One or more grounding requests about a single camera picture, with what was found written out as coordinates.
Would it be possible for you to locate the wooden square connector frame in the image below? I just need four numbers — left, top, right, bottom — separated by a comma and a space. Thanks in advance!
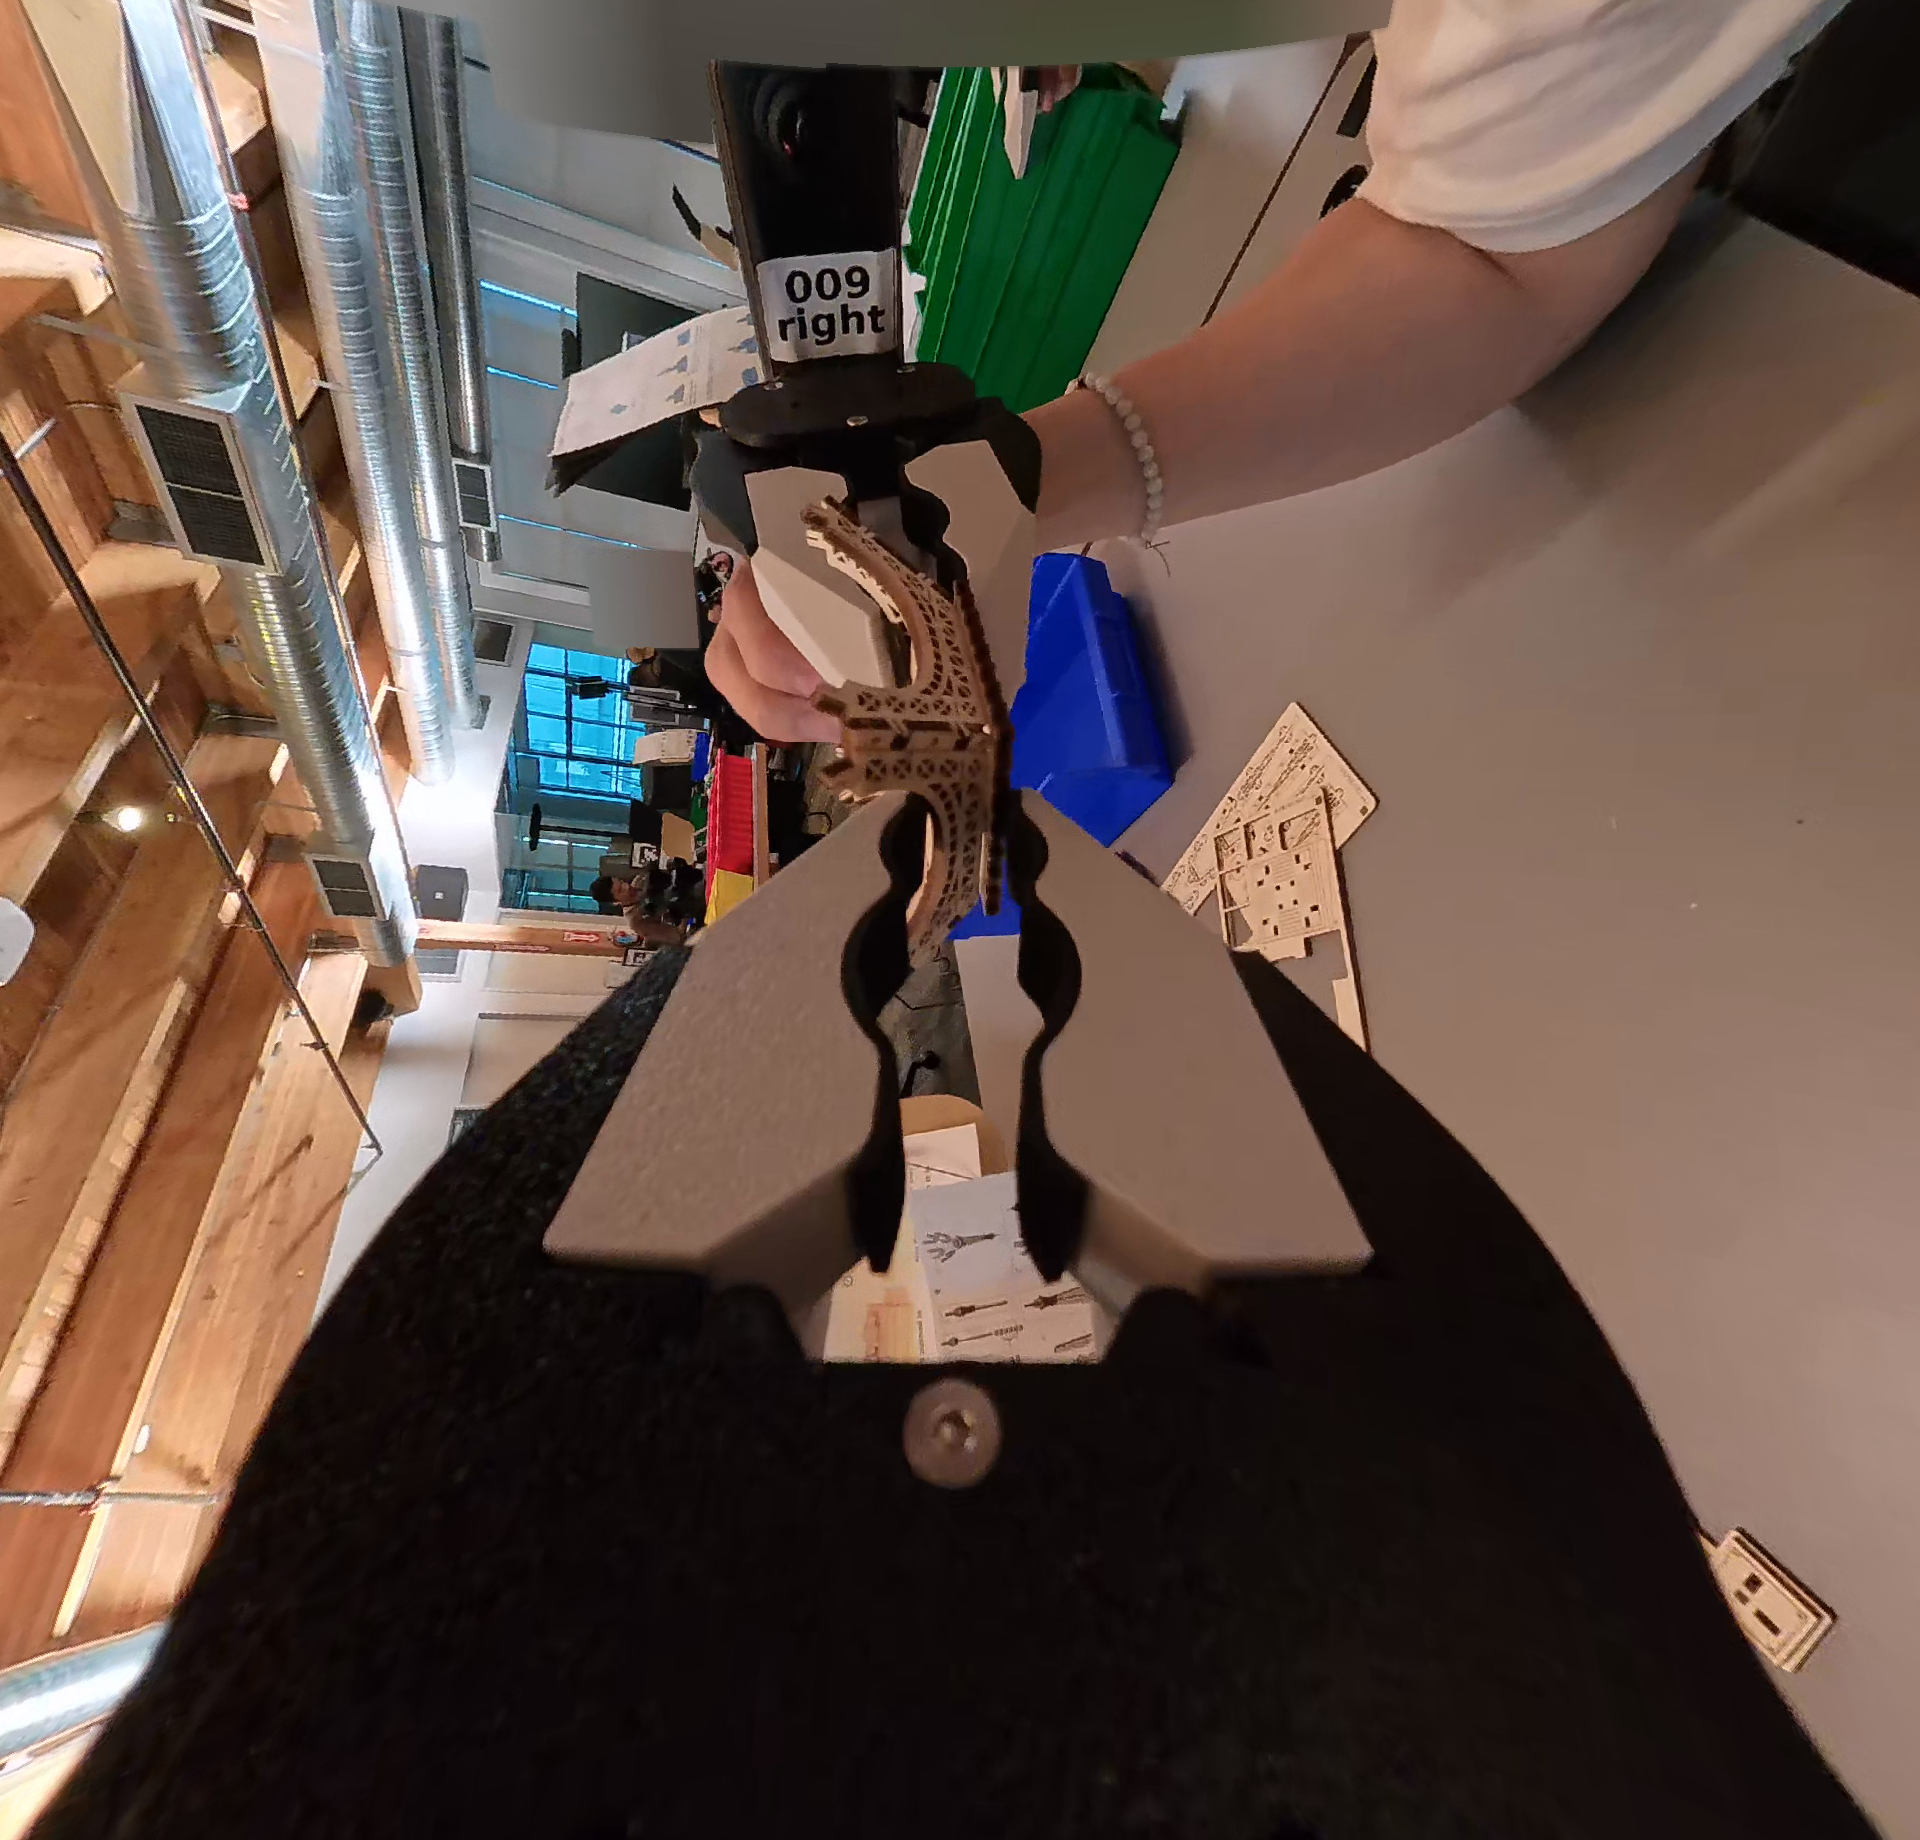
1693, 1527, 1833, 1672

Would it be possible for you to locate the blue plastic bin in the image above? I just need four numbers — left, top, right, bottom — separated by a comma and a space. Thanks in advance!
1008, 548, 1177, 846

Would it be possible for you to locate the cardboard box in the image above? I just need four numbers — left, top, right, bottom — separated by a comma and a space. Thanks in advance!
896, 1092, 984, 1178

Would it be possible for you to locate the long silver ventilation duct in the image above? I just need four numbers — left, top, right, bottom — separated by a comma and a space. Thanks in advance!
106, 0, 419, 972
306, 0, 482, 778

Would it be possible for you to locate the stack of green bins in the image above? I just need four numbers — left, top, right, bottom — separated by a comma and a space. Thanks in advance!
905, 65, 1189, 417

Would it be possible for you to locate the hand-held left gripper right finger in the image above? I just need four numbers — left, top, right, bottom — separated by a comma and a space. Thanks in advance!
1014, 804, 1375, 1300

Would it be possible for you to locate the person's right hand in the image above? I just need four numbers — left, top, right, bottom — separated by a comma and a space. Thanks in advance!
703, 383, 1155, 746

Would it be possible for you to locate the grey desk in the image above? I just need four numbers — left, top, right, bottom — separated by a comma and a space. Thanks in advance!
958, 206, 1920, 1840

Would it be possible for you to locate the short silver ventilation duct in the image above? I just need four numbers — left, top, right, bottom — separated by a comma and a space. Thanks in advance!
0, 1622, 167, 1760

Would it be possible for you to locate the person's right forearm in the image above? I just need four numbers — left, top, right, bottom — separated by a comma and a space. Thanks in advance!
1125, 174, 1705, 545

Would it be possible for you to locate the laser-cut wooden puzzle sheet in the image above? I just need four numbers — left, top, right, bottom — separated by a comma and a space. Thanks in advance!
1162, 700, 1378, 954

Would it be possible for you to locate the red plastic bin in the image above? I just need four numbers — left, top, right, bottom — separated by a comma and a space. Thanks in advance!
703, 750, 771, 925

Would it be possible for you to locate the white bead bracelet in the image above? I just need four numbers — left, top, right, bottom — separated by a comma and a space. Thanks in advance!
1070, 371, 1169, 552

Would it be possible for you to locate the wooden lattice tower base model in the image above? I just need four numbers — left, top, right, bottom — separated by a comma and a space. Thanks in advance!
799, 494, 1012, 972

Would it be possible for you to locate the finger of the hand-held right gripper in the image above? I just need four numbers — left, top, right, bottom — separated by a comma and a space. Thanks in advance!
744, 467, 919, 691
905, 434, 1035, 658

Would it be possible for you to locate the air vent grille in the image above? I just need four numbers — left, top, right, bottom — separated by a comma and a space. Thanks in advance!
117, 393, 287, 574

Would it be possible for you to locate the printed sheet on black stand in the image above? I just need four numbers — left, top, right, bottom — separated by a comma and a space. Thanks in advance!
544, 299, 773, 498

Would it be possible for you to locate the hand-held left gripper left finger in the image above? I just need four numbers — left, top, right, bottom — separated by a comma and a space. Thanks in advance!
540, 798, 919, 1339

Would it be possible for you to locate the instruction booklet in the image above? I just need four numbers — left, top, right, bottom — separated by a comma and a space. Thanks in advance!
819, 1170, 1104, 1366

